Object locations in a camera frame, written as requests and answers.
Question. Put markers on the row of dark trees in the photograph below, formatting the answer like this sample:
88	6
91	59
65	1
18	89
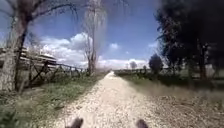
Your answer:
186	33

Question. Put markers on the pale gravel path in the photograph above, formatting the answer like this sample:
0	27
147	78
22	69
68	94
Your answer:
113	100

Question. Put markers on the small round tree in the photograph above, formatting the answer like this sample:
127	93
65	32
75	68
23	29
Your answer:
133	64

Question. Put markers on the tall bare tree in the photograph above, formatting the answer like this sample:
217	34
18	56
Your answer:
91	50

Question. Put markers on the thick tree trunk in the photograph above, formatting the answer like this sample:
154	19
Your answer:
10	66

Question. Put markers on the grass verge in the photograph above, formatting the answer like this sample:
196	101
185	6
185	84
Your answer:
160	85
50	96

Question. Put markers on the wooden rail fence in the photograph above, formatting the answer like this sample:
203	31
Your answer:
43	71

